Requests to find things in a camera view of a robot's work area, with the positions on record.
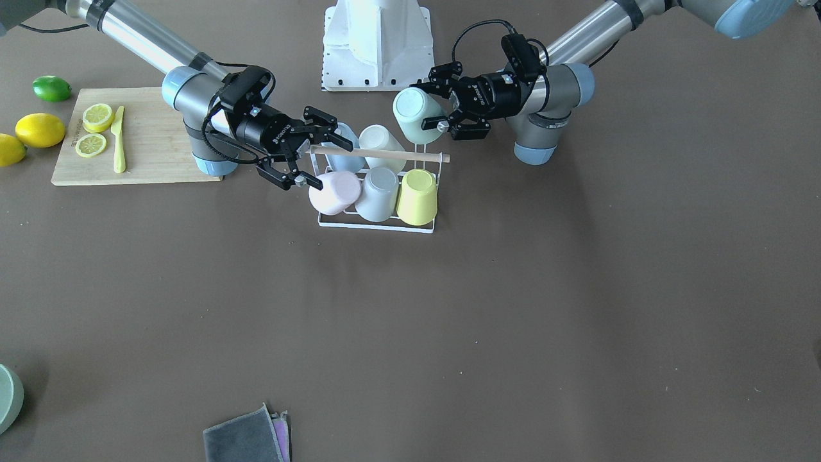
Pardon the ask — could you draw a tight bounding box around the pink cup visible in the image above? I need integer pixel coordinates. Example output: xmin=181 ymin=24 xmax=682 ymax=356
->
xmin=309 ymin=171 xmax=362 ymax=216

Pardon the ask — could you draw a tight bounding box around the yellow cup on rack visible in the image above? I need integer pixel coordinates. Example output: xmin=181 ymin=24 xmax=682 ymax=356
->
xmin=396 ymin=169 xmax=439 ymax=226

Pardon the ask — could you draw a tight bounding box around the mint green bowl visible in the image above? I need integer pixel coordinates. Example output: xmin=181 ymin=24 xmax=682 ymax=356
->
xmin=1 ymin=364 xmax=24 ymax=434

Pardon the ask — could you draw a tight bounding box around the grey cup on rack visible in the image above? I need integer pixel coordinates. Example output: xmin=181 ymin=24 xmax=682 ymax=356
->
xmin=354 ymin=167 xmax=399 ymax=223

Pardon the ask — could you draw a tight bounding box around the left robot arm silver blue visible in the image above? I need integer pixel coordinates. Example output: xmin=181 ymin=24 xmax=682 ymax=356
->
xmin=414 ymin=1 xmax=793 ymax=166

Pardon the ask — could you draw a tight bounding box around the yellow plastic knife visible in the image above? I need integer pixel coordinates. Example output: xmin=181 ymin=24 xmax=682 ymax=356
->
xmin=110 ymin=105 xmax=127 ymax=175

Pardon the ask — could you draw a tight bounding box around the wooden cutting board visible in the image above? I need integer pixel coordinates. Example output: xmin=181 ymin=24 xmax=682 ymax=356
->
xmin=51 ymin=87 xmax=222 ymax=186

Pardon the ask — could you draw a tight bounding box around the mint green cup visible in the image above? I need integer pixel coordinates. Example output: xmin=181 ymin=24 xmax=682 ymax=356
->
xmin=393 ymin=87 xmax=445 ymax=144

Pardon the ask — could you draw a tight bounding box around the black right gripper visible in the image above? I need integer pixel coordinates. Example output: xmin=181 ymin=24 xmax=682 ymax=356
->
xmin=234 ymin=106 xmax=354 ymax=191

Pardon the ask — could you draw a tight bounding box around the lemon slice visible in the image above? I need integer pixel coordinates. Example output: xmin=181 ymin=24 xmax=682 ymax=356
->
xmin=74 ymin=133 xmax=108 ymax=158
xmin=80 ymin=103 xmax=115 ymax=133

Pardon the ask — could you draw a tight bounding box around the whole yellow lemon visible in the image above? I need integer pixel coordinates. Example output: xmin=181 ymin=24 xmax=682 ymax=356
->
xmin=0 ymin=133 xmax=28 ymax=167
xmin=15 ymin=113 xmax=65 ymax=148

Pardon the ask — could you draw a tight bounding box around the light blue cup on rack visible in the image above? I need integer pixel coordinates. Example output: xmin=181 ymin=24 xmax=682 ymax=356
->
xmin=325 ymin=122 xmax=366 ymax=173

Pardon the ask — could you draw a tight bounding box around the white camera pole base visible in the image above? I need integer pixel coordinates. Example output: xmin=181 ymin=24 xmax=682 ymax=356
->
xmin=321 ymin=1 xmax=434 ymax=92

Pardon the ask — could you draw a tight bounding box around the green lime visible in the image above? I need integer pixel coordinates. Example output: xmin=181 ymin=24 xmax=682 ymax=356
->
xmin=32 ymin=75 xmax=72 ymax=102

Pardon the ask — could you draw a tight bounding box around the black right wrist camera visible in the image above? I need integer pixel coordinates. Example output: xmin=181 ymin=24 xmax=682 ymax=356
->
xmin=219 ymin=65 xmax=276 ymax=114

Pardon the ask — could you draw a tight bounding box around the white wire cup rack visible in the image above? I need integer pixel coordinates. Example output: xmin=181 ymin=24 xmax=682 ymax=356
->
xmin=310 ymin=125 xmax=450 ymax=234

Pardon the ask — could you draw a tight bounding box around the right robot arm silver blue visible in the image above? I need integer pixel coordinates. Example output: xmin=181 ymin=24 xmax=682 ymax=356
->
xmin=2 ymin=1 xmax=353 ymax=190

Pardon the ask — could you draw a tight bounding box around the grey folded cloth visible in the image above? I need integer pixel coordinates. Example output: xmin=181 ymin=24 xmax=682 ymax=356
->
xmin=203 ymin=404 xmax=291 ymax=461

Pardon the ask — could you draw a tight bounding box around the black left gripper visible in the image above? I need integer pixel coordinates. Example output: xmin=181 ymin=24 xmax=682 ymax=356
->
xmin=410 ymin=62 xmax=523 ymax=141

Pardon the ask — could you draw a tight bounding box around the white cup on rack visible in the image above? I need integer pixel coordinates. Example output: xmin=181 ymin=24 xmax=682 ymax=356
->
xmin=359 ymin=124 xmax=407 ymax=175

